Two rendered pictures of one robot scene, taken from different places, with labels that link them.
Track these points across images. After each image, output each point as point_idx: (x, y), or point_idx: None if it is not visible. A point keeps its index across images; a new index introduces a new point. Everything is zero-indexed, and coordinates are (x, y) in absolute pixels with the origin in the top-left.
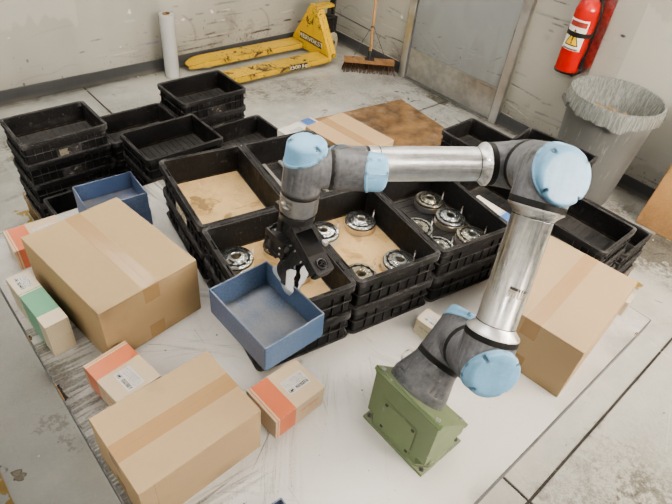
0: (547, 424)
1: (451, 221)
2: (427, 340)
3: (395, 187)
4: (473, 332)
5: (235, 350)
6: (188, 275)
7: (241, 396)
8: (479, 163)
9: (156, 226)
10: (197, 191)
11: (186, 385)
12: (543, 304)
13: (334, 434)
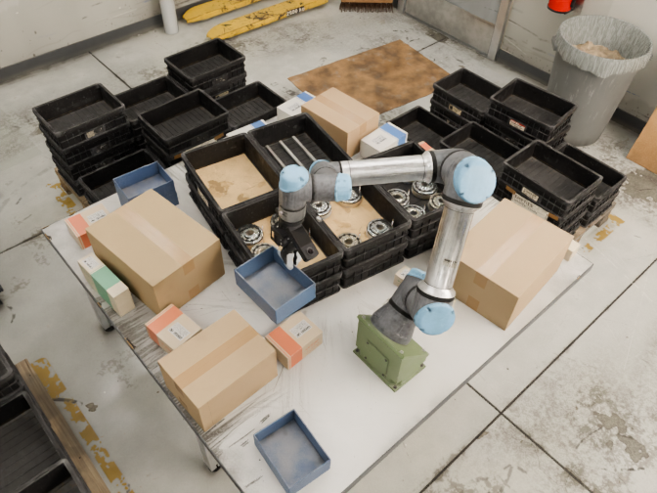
0: (494, 351)
1: (425, 190)
2: (394, 294)
3: None
4: (420, 291)
5: (254, 305)
6: (214, 250)
7: (261, 340)
8: (422, 168)
9: (182, 205)
10: (213, 175)
11: (222, 335)
12: (492, 259)
13: (331, 365)
